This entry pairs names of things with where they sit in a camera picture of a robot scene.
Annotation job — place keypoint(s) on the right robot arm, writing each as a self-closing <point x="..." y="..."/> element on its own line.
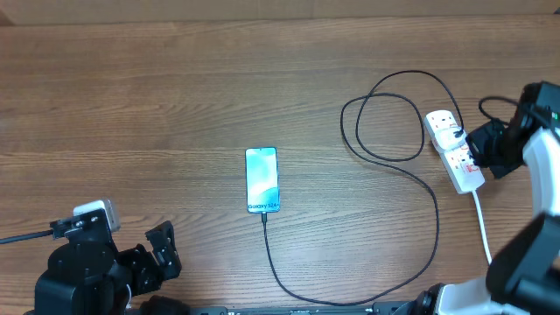
<point x="521" y="278"/>

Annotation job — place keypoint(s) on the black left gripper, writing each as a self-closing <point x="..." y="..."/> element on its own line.
<point x="151" y="272"/>

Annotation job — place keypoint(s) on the white power strip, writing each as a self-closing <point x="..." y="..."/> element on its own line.
<point x="465" y="176"/>

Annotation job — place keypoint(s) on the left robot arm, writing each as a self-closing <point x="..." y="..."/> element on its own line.
<point x="89" y="275"/>

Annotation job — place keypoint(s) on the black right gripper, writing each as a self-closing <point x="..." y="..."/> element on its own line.
<point x="474" y="141"/>

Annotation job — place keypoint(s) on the blue Samsung Galaxy smartphone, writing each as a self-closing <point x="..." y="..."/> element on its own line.
<point x="263" y="195"/>

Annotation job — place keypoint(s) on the white charger plug adapter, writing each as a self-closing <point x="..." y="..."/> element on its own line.
<point x="449" y="139"/>

